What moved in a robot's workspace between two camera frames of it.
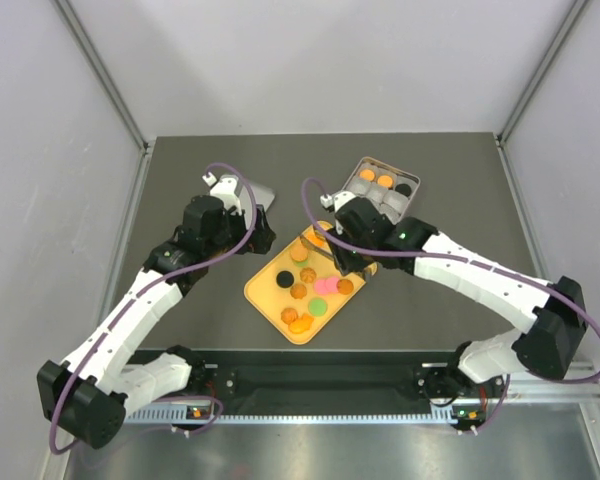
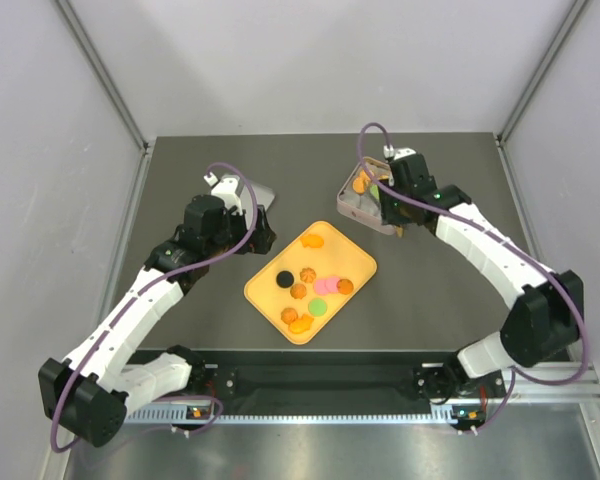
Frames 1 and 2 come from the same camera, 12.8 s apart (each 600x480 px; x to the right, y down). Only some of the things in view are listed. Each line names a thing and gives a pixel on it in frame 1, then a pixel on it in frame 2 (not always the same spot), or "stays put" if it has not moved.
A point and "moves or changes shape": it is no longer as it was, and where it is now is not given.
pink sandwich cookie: [320, 287] stays put
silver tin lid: [264, 196] stays put
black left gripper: [261, 237] stays put
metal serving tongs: [370, 267] moves or changes shape
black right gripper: [346, 263] -> [389, 216]
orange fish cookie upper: [316, 239] stays put
